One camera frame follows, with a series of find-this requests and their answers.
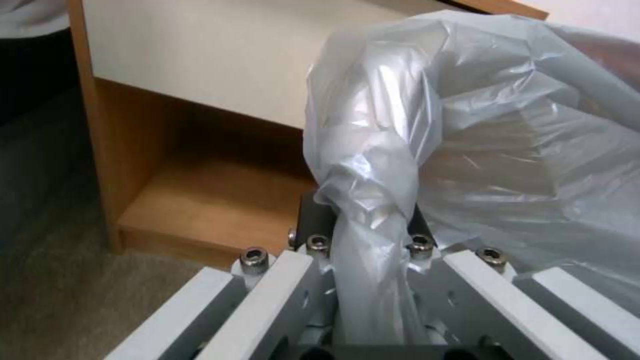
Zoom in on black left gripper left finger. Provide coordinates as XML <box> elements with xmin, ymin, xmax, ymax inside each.
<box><xmin>118</xmin><ymin>191</ymin><xmax>346</xmax><ymax>360</ymax></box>

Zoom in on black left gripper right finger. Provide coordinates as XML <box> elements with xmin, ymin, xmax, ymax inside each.
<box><xmin>399</xmin><ymin>215</ymin><xmax>640</xmax><ymax>360</ymax></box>

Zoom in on translucent grey garbage bag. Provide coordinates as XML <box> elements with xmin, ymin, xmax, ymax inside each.
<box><xmin>301</xmin><ymin>6</ymin><xmax>640</xmax><ymax>345</ymax></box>

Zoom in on wooden cabinet with white panel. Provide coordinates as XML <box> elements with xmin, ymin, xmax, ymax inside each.
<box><xmin>65</xmin><ymin>0</ymin><xmax>550</xmax><ymax>269</ymax></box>

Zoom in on person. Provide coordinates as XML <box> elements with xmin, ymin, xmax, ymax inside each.
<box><xmin>0</xmin><ymin>0</ymin><xmax>77</xmax><ymax>125</ymax></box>

